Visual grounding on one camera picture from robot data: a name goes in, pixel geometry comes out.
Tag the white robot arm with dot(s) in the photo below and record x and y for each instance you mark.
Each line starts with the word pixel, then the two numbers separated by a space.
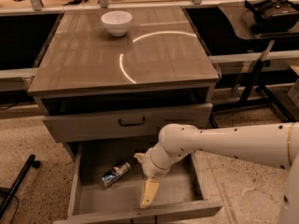
pixel 270 144

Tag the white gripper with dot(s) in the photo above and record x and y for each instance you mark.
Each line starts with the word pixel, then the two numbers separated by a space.
pixel 151 168

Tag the blue silver redbull can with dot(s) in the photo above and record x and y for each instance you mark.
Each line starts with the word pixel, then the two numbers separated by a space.
pixel 115 173

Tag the white ceramic bowl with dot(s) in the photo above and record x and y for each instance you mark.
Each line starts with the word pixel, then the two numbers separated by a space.
pixel 117 22

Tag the open grey middle drawer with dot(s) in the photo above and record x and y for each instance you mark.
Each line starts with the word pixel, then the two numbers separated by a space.
pixel 181 195

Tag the black stand leg with wheel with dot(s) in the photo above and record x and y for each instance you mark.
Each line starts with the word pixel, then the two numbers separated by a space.
pixel 7 194

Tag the black VR headset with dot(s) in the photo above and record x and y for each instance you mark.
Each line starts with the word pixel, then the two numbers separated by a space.
pixel 273 16

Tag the black rolling side table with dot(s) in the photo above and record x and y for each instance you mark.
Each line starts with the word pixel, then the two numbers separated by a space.
pixel 247 28

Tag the black drawer handle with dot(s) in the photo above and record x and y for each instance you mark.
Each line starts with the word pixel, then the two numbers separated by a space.
pixel 132 123

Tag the grey drawer cabinet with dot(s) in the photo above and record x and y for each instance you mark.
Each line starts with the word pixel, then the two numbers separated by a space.
pixel 159 62

